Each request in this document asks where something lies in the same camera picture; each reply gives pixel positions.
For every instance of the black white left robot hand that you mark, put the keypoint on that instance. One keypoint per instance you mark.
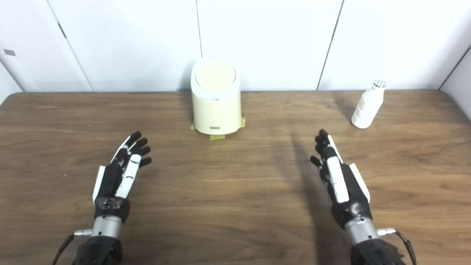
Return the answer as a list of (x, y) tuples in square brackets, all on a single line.
[(110, 180)]

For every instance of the small white plastic bottle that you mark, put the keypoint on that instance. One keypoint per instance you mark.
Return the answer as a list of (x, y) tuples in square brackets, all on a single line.
[(364, 110)]

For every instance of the black wall panel hinge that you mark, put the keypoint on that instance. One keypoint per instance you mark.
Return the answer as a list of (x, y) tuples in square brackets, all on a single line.
[(62, 30)]

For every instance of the round cream bin lid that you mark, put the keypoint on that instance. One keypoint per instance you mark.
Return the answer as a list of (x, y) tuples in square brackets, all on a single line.
[(215, 73)]

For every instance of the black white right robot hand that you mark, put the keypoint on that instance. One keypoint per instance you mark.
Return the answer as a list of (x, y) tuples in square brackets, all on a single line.
[(351, 195)]

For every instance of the small grey wall label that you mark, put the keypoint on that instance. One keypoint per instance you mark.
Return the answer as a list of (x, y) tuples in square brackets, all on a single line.
[(9, 52)]

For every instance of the cream-colored bin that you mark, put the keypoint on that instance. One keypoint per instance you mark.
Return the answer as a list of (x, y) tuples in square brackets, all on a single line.
[(216, 112)]

